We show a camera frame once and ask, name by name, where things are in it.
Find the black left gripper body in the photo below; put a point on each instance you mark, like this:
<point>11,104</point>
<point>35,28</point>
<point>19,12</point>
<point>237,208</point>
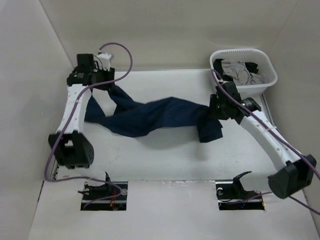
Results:
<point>103,75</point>

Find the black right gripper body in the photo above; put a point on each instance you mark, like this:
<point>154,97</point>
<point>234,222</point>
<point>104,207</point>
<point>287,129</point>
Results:
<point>218,107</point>

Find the dark blue denim trousers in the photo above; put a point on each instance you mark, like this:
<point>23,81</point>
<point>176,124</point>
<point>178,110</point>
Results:
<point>134,119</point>

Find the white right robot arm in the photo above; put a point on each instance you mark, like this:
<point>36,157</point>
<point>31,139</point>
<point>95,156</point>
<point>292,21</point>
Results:
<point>294,171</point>

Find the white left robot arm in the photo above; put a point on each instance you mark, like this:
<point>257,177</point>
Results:
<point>69,146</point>

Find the grey garment in basket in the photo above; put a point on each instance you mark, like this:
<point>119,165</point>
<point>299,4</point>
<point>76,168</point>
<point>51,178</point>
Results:
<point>240,75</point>

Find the black garment in basket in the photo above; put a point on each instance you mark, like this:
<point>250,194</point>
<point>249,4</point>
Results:
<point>250,66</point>

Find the white plastic laundry basket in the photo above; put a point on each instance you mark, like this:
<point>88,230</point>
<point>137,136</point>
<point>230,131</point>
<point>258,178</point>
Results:
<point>247,55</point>

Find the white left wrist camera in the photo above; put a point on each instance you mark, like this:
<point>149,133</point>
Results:
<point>104,60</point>

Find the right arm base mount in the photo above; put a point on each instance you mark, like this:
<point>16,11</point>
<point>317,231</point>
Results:
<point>231,195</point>

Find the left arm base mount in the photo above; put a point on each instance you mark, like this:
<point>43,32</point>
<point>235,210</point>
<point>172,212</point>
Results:
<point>104,197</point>

